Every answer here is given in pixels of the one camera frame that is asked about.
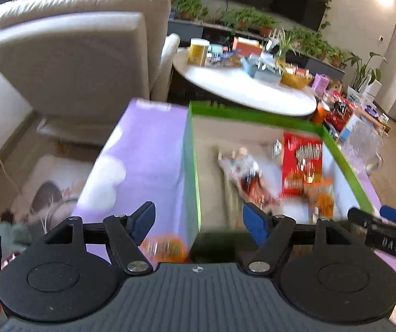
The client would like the blue white carton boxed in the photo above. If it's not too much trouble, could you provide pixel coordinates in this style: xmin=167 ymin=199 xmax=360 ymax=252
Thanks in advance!
xmin=340 ymin=114 xmax=364 ymax=142

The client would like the green cardboard box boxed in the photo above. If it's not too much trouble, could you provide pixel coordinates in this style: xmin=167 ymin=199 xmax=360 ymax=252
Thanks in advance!
xmin=182 ymin=101 xmax=382 ymax=263

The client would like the yellow can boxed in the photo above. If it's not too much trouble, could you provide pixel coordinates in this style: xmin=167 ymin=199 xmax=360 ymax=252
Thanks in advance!
xmin=188 ymin=39 xmax=210 ymax=67

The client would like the bushy potted plant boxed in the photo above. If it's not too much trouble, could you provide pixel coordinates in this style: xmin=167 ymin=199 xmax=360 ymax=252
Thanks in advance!
xmin=172 ymin=0 xmax=207 ymax=21

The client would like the row of potted plants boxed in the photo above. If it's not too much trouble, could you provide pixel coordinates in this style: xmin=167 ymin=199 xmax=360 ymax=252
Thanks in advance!
xmin=220 ymin=7 xmax=347 ymax=68

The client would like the purple floral tablecloth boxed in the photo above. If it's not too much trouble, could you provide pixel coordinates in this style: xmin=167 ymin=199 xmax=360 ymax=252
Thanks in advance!
xmin=71 ymin=98 xmax=396 ymax=277

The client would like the glass pitcher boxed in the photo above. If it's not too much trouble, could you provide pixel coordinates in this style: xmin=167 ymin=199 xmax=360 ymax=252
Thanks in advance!
xmin=343 ymin=123 xmax=383 ymax=173

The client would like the yellow-orange snack packet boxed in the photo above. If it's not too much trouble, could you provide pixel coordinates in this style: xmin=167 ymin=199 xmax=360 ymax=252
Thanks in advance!
xmin=141 ymin=233 xmax=190 ymax=263

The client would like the silver red snack packet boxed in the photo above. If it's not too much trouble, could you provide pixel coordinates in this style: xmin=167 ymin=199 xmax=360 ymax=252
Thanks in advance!
xmin=217 ymin=147 xmax=281 ymax=208

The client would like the beige armchair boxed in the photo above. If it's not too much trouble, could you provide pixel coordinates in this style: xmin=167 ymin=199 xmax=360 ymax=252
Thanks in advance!
xmin=0 ymin=0 xmax=181 ymax=146

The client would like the grey television cabinet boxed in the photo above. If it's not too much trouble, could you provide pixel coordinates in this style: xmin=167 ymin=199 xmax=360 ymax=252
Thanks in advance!
xmin=167 ymin=19 xmax=345 ymax=80

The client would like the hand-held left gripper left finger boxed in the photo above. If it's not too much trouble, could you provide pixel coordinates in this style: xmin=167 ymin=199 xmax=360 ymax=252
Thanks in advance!
xmin=42 ymin=201 xmax=156 ymax=274

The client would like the orange peanut packet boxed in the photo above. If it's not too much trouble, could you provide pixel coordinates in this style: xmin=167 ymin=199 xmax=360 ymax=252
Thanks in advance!
xmin=303 ymin=179 xmax=335 ymax=220

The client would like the red patterned bag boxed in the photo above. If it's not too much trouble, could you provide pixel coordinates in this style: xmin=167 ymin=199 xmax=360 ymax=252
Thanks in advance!
xmin=326 ymin=92 xmax=356 ymax=132

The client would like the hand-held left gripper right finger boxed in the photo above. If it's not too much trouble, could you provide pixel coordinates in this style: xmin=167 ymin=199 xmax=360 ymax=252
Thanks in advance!
xmin=243 ymin=203 xmax=354 ymax=274

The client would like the white printed floor mat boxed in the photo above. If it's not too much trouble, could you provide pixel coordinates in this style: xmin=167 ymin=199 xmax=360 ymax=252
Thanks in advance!
xmin=11 ymin=155 xmax=95 ymax=236

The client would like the yellow woven basket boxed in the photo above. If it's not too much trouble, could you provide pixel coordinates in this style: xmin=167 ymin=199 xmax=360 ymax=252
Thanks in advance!
xmin=280 ymin=67 xmax=313 ymax=89

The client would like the purple box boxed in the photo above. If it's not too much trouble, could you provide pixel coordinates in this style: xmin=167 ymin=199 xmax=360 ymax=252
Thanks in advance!
xmin=313 ymin=74 xmax=330 ymax=94

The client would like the grey-blue plastic basket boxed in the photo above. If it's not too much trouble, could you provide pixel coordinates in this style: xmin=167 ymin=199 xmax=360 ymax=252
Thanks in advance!
xmin=241 ymin=55 xmax=281 ymax=82

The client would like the orange cup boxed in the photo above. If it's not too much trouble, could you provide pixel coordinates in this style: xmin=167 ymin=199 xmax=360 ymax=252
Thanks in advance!
xmin=311 ymin=100 xmax=332 ymax=125

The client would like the white round table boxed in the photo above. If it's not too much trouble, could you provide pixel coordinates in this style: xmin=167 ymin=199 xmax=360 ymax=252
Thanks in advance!
xmin=172 ymin=46 xmax=318 ymax=116

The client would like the tall leafy plant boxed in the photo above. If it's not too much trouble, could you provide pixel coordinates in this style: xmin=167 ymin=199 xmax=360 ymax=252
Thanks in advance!
xmin=348 ymin=52 xmax=389 ymax=92

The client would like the teal cloth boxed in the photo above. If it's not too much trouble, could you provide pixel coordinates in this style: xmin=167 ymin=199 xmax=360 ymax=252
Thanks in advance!
xmin=0 ymin=221 xmax=29 ymax=253

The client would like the orange box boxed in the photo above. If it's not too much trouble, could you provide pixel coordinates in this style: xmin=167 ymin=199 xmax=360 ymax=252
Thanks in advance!
xmin=232 ymin=37 xmax=263 ymax=56

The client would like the red snack bag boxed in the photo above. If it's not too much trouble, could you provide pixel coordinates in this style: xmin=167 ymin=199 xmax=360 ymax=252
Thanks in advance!
xmin=281 ymin=131 xmax=324 ymax=199

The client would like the spider plant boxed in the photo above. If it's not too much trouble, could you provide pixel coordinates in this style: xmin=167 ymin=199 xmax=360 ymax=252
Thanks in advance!
xmin=274 ymin=29 xmax=302 ymax=63

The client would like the white air purifier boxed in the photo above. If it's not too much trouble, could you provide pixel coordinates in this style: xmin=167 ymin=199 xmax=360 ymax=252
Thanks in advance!
xmin=364 ymin=79 xmax=382 ymax=102

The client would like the white cable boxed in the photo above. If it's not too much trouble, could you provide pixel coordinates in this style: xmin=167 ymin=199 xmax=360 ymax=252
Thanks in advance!
xmin=0 ymin=154 xmax=22 ymax=194

